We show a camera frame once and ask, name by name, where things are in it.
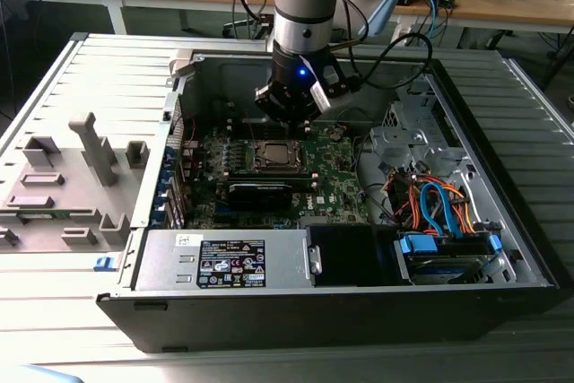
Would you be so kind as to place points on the silver topped CPU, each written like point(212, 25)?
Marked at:
point(278, 153)

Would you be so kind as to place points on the grey power supply unit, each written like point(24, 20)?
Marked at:
point(166, 262)

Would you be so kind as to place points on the beige case latch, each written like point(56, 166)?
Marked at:
point(181, 62)

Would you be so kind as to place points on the black open PC case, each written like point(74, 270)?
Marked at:
point(269, 320)

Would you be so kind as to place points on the blue case latch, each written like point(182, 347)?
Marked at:
point(103, 263)

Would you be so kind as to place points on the pale blue teach pendant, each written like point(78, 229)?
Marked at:
point(385, 6)

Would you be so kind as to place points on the blue expansion slot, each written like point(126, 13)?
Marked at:
point(222, 212)

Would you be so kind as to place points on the black graphics card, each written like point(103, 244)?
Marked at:
point(255, 197)

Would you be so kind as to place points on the metal drive cage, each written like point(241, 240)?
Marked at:
point(403, 138)

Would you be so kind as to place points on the CPU socket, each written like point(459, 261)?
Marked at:
point(258, 167)

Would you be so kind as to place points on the hard disk in blue carrier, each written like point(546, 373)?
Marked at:
point(444, 268)

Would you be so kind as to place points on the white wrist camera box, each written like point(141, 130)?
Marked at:
point(320, 97)

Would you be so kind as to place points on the green motherboard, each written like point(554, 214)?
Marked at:
point(336, 185)

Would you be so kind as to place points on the grey parts rack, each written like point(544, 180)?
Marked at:
point(67, 163)

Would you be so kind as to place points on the round coin battery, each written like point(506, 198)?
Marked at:
point(335, 134)

